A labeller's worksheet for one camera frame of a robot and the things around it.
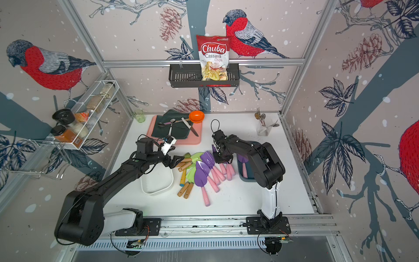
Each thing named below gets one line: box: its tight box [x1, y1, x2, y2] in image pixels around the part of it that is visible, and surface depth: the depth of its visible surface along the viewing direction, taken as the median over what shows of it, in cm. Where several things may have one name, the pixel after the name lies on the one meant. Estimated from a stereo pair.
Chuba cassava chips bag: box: [196, 34, 231, 81], surface depth 85 cm
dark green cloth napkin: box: [151, 109, 194, 140], surface depth 116 cm
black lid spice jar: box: [51, 108, 76, 125], surface depth 63 cm
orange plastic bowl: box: [188, 110, 205, 124], surface depth 116 cm
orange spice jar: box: [50, 124, 84, 149], surface depth 62 cm
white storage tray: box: [140, 162, 175, 196], surface depth 88 cm
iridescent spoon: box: [157, 120, 183, 128], surface depth 116 cm
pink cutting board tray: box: [146, 115, 203, 145], surface depth 112 cm
